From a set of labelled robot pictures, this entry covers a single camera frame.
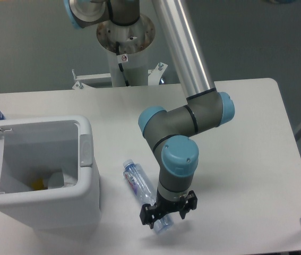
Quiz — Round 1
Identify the black cable on pedestal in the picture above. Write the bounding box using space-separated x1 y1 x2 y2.
115 41 130 87

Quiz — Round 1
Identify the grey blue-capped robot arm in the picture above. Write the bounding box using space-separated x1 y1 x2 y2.
64 1 235 227

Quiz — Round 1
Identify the white plastic wrapper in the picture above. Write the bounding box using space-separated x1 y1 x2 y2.
47 172 78 189

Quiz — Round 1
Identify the yellow trash inside can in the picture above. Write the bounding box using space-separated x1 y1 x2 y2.
30 178 47 191

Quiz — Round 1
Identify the clear plastic water bottle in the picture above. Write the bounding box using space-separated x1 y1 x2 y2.
123 159 174 234

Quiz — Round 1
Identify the white plastic trash can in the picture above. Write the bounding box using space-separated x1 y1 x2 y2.
0 115 101 230

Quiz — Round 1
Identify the white metal base bracket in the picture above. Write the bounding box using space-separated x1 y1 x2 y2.
72 62 178 90

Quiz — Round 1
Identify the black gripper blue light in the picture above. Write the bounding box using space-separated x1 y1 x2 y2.
140 190 197 229

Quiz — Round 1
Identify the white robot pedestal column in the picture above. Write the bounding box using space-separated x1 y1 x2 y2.
97 14 156 73

